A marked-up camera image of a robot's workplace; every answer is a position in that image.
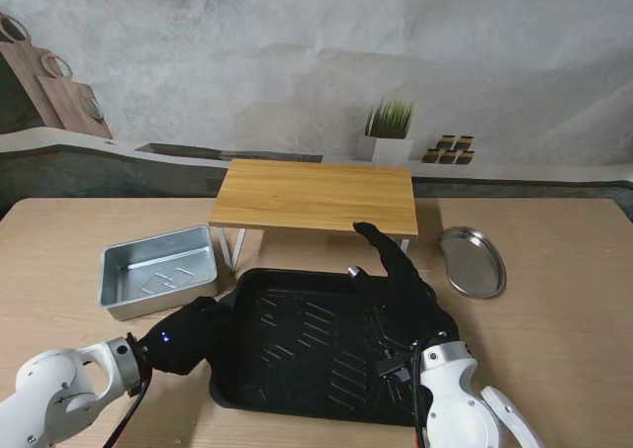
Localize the printed kitchen scene backdrop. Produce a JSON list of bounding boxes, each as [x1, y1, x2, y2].
[[0, 0, 633, 222]]

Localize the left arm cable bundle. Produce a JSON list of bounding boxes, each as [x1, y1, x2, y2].
[[98, 368, 152, 448]]

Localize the large black baking tray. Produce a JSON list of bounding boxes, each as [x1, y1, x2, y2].
[[209, 267, 459, 427]]

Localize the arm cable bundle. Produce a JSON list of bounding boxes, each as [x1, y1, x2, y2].
[[98, 368, 152, 448], [409, 343, 432, 448]]

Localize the wooden shelf with white legs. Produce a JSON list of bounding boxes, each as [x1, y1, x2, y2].
[[207, 158, 420, 274]]

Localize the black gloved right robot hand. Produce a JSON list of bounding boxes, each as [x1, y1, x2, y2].
[[348, 220, 459, 348]]

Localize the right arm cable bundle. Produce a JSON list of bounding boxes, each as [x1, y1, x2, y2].
[[409, 343, 432, 448]]

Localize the oval stainless steel tray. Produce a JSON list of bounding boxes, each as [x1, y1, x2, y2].
[[438, 225, 508, 301]]

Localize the silver rectangular baking pan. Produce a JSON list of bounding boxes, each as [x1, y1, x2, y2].
[[100, 224, 220, 322]]

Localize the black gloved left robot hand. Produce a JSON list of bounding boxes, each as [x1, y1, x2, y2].
[[141, 294, 238, 378]]

